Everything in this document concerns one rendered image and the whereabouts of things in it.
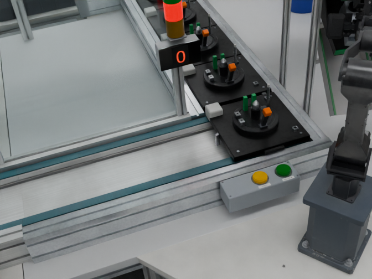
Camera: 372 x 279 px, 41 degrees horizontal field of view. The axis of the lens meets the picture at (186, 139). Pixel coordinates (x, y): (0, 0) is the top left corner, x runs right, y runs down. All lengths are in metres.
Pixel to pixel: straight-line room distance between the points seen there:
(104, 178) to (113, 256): 0.25
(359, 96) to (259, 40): 1.22
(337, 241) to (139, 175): 0.59
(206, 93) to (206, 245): 0.54
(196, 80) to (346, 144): 0.75
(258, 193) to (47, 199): 0.60
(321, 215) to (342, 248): 0.10
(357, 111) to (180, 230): 0.62
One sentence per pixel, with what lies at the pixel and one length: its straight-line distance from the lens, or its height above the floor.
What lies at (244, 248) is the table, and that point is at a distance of 1.36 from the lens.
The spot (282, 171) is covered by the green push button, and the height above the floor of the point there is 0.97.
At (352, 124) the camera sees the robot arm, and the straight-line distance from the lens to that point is 1.07.
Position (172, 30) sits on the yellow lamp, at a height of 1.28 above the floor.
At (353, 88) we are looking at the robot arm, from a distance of 0.96.
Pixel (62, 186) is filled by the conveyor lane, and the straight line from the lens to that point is 1.52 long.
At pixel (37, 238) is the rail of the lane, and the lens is 1.36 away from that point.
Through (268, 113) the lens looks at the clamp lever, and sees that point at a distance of 1.43.
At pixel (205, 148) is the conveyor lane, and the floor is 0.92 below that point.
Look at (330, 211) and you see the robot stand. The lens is 1.20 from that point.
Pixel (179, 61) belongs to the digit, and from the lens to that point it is 1.44.
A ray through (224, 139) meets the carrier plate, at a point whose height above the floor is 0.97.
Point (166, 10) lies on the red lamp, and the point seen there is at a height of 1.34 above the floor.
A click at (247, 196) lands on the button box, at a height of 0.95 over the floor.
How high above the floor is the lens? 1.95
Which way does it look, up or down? 41 degrees down
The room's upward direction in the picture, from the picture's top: 6 degrees counter-clockwise
